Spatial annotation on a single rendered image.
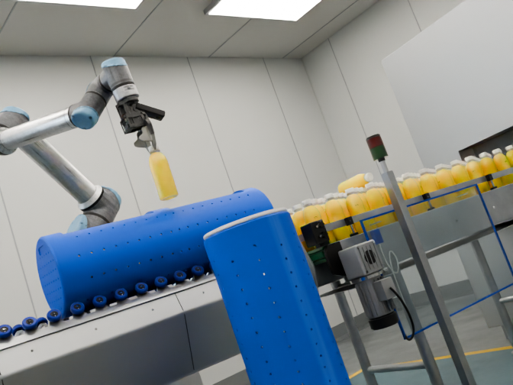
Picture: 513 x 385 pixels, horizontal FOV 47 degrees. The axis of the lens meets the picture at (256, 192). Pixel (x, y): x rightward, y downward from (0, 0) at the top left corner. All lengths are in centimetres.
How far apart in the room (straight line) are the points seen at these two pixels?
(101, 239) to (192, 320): 42
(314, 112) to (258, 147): 121
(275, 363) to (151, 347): 51
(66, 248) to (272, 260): 69
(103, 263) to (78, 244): 10
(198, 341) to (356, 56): 556
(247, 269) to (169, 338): 49
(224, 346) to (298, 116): 532
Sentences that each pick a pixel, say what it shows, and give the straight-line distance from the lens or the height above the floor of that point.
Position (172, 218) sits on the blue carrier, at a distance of 215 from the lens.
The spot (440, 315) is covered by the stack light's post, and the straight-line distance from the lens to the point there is 247.
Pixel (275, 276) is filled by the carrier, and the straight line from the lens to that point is 169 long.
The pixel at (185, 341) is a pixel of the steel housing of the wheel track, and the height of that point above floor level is 74.
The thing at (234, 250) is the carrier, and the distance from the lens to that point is 171.
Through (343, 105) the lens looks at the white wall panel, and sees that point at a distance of 739.
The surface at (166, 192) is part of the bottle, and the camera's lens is 215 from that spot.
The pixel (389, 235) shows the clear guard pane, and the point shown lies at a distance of 251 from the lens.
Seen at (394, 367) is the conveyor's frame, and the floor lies 30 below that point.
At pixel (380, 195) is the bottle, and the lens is 270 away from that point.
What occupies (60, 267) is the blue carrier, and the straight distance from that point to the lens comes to 197.
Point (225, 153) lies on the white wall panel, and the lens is 627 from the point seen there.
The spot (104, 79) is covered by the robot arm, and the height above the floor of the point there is 175.
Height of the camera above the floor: 84
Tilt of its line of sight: 9 degrees up
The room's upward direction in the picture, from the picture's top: 19 degrees counter-clockwise
